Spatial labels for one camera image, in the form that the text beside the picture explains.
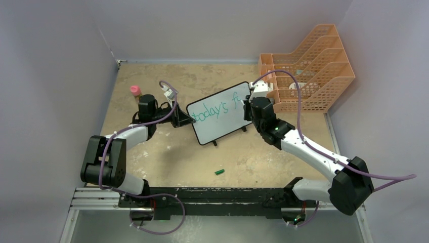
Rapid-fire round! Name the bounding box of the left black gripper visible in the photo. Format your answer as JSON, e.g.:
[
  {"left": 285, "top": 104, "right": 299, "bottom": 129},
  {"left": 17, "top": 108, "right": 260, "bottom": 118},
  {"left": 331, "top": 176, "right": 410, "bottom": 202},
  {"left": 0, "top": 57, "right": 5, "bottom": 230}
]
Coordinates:
[{"left": 151, "top": 101, "right": 195, "bottom": 128}]

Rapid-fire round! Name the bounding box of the white whiteboard with black frame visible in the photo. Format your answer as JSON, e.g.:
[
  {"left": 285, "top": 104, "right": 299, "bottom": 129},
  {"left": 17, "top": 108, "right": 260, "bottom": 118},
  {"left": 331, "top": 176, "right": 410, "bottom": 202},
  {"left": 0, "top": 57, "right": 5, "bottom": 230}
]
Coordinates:
[{"left": 186, "top": 82, "right": 251, "bottom": 145}]

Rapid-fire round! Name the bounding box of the green marker cap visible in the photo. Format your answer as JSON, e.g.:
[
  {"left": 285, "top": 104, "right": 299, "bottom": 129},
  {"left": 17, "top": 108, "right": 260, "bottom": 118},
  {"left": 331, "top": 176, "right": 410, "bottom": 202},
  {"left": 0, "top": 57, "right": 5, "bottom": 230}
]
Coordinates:
[{"left": 215, "top": 169, "right": 225, "bottom": 175}]

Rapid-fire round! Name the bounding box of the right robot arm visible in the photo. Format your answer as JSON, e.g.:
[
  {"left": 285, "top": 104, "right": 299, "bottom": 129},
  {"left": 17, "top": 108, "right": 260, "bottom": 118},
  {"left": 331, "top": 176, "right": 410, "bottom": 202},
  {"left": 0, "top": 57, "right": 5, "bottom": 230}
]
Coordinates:
[{"left": 242, "top": 96, "right": 375, "bottom": 216}]

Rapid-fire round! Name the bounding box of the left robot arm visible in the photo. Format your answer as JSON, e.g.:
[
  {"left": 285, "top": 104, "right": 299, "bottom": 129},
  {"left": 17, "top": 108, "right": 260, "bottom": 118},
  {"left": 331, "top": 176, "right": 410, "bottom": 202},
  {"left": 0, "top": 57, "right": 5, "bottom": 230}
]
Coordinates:
[{"left": 80, "top": 94, "right": 196, "bottom": 207}]

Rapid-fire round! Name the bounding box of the pink capped spice bottle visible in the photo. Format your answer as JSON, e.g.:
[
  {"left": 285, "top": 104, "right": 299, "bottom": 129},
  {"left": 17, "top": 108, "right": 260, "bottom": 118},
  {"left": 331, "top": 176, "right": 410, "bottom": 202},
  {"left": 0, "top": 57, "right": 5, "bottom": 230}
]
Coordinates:
[{"left": 130, "top": 85, "right": 142, "bottom": 98}]

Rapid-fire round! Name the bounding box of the orange plastic file organizer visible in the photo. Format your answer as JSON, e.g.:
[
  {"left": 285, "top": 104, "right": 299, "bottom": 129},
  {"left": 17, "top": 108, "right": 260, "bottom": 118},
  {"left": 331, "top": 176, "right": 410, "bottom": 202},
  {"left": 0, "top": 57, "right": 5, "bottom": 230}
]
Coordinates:
[{"left": 258, "top": 24, "right": 356, "bottom": 113}]

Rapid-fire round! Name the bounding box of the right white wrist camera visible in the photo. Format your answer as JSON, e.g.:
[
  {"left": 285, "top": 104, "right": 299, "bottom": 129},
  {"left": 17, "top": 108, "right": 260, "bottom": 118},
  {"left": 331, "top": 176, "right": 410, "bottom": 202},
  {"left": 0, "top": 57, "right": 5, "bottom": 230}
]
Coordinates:
[{"left": 249, "top": 80, "right": 274, "bottom": 101}]

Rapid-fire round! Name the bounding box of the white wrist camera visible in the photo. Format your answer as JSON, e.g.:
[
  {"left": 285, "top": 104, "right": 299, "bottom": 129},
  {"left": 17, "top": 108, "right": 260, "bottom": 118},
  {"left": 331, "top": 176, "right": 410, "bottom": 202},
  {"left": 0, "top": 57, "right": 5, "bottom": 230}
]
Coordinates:
[
  {"left": 249, "top": 80, "right": 274, "bottom": 101},
  {"left": 163, "top": 86, "right": 177, "bottom": 107}
]

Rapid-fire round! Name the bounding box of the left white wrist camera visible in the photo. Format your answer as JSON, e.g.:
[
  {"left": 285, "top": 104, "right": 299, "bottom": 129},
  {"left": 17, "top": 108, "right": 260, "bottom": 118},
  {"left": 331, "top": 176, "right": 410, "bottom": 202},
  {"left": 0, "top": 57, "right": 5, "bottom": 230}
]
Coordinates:
[{"left": 163, "top": 86, "right": 177, "bottom": 107}]

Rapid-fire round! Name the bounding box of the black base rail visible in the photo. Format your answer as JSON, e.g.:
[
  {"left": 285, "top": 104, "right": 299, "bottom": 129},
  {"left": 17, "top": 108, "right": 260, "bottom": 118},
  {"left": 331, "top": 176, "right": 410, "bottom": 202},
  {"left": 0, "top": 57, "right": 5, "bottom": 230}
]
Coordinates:
[{"left": 118, "top": 186, "right": 316, "bottom": 221}]

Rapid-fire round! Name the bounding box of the aluminium frame rail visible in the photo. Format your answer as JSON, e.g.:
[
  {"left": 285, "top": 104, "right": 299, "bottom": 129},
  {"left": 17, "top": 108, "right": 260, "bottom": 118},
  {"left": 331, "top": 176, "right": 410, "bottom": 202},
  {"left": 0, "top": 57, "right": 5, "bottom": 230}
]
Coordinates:
[{"left": 59, "top": 187, "right": 373, "bottom": 243}]

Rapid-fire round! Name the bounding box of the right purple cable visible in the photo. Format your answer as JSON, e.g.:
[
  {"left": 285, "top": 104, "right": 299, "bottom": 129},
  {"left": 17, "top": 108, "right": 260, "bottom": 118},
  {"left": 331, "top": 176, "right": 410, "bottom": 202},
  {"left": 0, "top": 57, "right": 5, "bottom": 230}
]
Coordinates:
[{"left": 252, "top": 69, "right": 417, "bottom": 229}]

